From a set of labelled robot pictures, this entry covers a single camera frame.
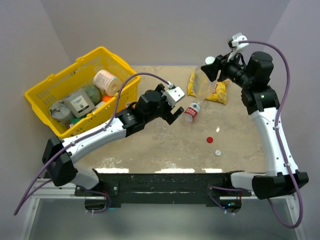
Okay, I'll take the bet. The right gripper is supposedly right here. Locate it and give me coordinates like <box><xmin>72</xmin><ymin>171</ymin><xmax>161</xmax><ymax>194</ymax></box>
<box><xmin>202</xmin><ymin>49</ymin><xmax>253</xmax><ymax>89</ymax></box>

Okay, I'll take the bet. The large white bottle cap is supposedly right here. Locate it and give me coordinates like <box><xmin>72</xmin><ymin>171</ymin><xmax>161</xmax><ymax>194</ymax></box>
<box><xmin>204</xmin><ymin>56</ymin><xmax>215</xmax><ymax>65</ymax></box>

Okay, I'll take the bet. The red label water bottle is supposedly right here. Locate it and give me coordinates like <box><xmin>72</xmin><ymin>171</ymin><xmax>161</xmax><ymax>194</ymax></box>
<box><xmin>183</xmin><ymin>99</ymin><xmax>205</xmax><ymax>123</ymax></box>

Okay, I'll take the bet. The wide clear plastic bottle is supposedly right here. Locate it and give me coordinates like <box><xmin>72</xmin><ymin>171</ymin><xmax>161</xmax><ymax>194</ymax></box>
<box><xmin>192</xmin><ymin>66</ymin><xmax>215</xmax><ymax>100</ymax></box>

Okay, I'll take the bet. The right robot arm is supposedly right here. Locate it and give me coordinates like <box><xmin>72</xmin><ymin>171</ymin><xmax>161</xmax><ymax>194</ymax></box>
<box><xmin>200</xmin><ymin>51</ymin><xmax>309</xmax><ymax>200</ymax></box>

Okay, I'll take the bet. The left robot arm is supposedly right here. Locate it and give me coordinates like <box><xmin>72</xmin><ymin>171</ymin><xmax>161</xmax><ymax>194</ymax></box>
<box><xmin>42</xmin><ymin>84</ymin><xmax>185</xmax><ymax>196</ymax></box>

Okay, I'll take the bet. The red bottle cap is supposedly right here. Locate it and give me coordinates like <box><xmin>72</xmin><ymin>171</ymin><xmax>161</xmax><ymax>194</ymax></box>
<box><xmin>206</xmin><ymin>136</ymin><xmax>214</xmax><ymax>143</ymax></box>

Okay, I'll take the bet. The small white bottle cap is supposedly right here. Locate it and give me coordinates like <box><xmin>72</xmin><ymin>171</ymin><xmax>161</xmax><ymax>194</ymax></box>
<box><xmin>215</xmin><ymin>149</ymin><xmax>222</xmax><ymax>156</ymax></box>

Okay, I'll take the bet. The yellow chips bag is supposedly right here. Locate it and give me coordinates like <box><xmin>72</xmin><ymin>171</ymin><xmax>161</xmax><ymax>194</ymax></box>
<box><xmin>187</xmin><ymin>72</ymin><xmax>231</xmax><ymax>104</ymax></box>

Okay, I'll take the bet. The orange item in basket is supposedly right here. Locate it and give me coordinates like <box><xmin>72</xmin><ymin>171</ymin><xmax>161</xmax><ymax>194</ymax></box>
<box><xmin>101</xmin><ymin>94</ymin><xmax>113</xmax><ymax>103</ymax></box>

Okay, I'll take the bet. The pink toilet paper roll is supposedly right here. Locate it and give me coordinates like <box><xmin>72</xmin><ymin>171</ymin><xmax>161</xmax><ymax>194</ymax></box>
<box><xmin>93</xmin><ymin>69</ymin><xmax>122</xmax><ymax>97</ymax></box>

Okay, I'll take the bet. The green melon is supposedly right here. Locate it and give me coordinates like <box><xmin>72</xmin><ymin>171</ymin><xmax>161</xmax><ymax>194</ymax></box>
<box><xmin>83</xmin><ymin>84</ymin><xmax>102</xmax><ymax>106</ymax></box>

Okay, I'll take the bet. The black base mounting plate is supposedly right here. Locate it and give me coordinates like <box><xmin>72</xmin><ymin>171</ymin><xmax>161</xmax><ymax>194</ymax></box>
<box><xmin>75</xmin><ymin>173</ymin><xmax>252</xmax><ymax>211</ymax></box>

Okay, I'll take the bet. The yellow plastic shopping basket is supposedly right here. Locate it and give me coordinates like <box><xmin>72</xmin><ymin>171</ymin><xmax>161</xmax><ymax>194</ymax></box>
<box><xmin>24</xmin><ymin>46</ymin><xmax>141</xmax><ymax>139</ymax></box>

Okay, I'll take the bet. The grey box with label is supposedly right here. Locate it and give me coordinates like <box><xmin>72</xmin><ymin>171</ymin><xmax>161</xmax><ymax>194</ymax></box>
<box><xmin>63</xmin><ymin>88</ymin><xmax>95</xmax><ymax>118</ymax></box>

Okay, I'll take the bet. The grey crumpled pouch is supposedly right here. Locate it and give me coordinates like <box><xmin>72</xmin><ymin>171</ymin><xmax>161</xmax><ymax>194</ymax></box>
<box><xmin>49</xmin><ymin>99</ymin><xmax>74</xmax><ymax>125</ymax></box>

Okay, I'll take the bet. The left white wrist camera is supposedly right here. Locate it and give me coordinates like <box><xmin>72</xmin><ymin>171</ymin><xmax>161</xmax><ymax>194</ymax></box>
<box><xmin>163</xmin><ymin>82</ymin><xmax>185</xmax><ymax>108</ymax></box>

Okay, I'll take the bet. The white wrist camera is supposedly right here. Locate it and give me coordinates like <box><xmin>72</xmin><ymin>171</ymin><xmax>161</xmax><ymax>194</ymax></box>
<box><xmin>227</xmin><ymin>32</ymin><xmax>249</xmax><ymax>62</ymax></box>
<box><xmin>163</xmin><ymin>82</ymin><xmax>185</xmax><ymax>108</ymax></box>

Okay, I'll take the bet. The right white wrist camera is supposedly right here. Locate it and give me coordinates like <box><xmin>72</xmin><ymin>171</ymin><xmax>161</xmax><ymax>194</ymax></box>
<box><xmin>227</xmin><ymin>32</ymin><xmax>249</xmax><ymax>62</ymax></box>

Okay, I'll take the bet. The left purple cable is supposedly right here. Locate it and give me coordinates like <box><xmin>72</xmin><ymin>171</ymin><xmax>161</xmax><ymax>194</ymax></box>
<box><xmin>13</xmin><ymin>72</ymin><xmax>173</xmax><ymax>216</ymax></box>

